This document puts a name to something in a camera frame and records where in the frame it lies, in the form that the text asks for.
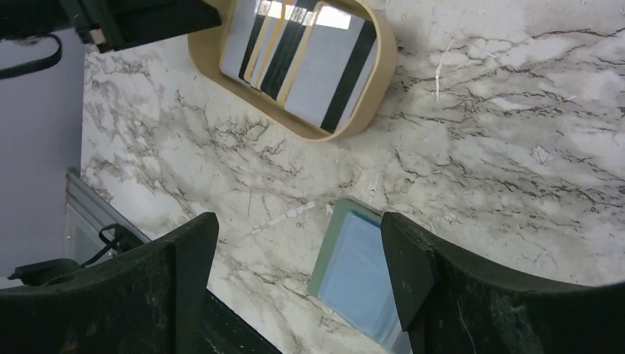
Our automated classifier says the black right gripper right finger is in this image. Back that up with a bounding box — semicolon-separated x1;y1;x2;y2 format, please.
381;212;624;353

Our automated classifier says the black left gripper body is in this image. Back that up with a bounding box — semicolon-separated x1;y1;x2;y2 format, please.
1;0;222;52

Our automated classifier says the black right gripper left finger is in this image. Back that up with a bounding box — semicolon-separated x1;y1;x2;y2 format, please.
0;211;220;354

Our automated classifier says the green card holder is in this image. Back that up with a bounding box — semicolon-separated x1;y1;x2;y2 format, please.
307;198;412;353

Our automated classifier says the stack of silver cards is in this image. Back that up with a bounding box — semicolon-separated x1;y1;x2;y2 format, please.
220;1;377;133

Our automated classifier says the beige oval tray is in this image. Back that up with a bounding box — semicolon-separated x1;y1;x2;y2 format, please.
188;1;397;142

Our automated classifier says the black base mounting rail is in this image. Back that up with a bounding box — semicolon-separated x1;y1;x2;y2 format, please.
10;222;284;354

